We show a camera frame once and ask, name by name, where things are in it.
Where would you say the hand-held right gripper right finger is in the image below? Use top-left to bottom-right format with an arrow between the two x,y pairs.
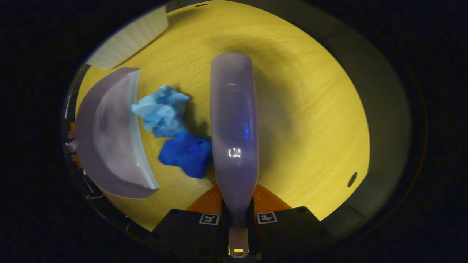
252,184 -> 330,258

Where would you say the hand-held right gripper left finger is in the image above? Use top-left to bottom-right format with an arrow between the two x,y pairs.
149,186 -> 225,257

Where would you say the small pale purple dustpan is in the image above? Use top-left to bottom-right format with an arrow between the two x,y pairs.
75,67 -> 161,200

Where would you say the light blue paper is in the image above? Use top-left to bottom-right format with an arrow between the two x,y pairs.
131,85 -> 191,139

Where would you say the small pale purple broom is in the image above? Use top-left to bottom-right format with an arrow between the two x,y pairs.
210,52 -> 260,258

